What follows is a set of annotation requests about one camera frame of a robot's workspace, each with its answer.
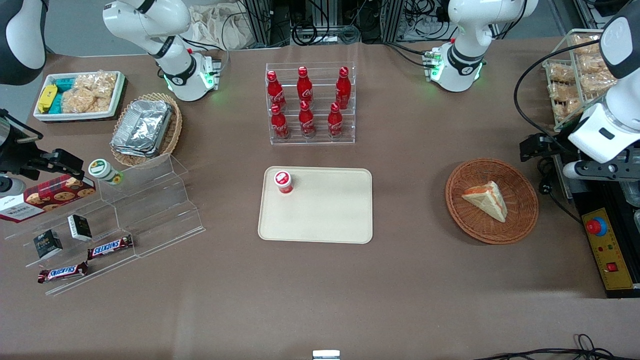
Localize triangular sandwich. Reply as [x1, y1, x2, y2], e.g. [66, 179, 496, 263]
[461, 181, 509, 224]

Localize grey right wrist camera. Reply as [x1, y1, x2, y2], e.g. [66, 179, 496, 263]
[0, 176, 27, 197]

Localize black floor cables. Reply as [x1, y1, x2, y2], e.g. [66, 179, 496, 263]
[472, 333, 640, 360]

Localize clear acrylic stepped shelf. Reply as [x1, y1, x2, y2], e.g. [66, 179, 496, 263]
[4, 152, 206, 297]

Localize yellow snack packet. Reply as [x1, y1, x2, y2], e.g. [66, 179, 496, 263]
[38, 84, 59, 114]

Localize yellow control panel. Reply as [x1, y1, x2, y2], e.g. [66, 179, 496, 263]
[581, 207, 637, 292]

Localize teal snack packet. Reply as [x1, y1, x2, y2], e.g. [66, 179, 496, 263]
[49, 77, 77, 114]

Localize beige cloth bag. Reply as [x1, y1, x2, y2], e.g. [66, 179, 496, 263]
[186, 4, 252, 51]

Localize round brown wicker basket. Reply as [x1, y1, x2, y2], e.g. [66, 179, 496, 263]
[445, 158, 540, 245]

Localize clear bag of crackers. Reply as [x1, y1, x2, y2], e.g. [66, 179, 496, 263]
[61, 71, 119, 114]

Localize beige plastic tray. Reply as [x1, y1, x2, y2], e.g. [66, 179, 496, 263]
[257, 166, 374, 245]

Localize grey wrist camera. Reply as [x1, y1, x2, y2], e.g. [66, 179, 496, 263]
[562, 159, 640, 182]
[0, 176, 27, 197]

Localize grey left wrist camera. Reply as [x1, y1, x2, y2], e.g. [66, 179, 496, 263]
[562, 159, 640, 182]

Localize red lidded cup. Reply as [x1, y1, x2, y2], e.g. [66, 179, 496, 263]
[273, 170, 295, 195]

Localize oval light wicker basket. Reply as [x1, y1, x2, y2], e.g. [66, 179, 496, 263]
[110, 92, 183, 169]

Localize snickers chocolate bar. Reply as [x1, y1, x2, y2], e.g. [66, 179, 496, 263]
[37, 261, 90, 285]
[87, 234, 135, 261]

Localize bagged fried cracker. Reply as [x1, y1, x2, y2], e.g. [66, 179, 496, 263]
[548, 82, 581, 103]
[579, 72, 619, 95]
[571, 34, 604, 55]
[548, 63, 576, 84]
[553, 99, 587, 122]
[579, 53, 614, 74]

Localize red cookie box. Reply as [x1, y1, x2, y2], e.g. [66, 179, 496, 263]
[0, 173, 97, 224]

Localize clear acrylic bottle rack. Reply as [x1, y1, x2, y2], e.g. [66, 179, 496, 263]
[265, 62, 357, 146]

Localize black power cable with plug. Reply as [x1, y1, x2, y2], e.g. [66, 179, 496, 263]
[537, 156, 584, 224]

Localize black equipment box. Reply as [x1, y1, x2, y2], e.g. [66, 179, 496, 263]
[552, 150, 640, 300]

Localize small black carton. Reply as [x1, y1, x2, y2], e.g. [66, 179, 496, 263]
[33, 229, 64, 260]
[67, 214, 94, 242]

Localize green white yogurt cup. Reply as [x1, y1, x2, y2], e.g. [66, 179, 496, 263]
[88, 158, 124, 186]

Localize white rectangular snack bin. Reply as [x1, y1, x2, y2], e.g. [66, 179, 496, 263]
[33, 70, 126, 123]

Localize red cola bottle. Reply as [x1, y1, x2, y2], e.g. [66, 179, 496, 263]
[270, 104, 291, 140]
[335, 66, 352, 110]
[266, 70, 288, 111]
[327, 102, 345, 140]
[298, 100, 317, 139]
[297, 66, 315, 106]

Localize white wire rack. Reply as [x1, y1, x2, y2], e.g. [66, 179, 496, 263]
[542, 28, 626, 134]

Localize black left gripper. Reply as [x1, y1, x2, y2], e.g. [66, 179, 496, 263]
[519, 134, 570, 162]

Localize steel pan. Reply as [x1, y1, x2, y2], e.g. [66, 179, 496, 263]
[621, 180, 640, 209]

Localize stack of foil trays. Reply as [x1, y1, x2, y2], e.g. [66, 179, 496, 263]
[110, 99, 174, 159]

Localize background cable bundle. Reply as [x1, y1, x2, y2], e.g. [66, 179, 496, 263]
[290, 0, 363, 47]

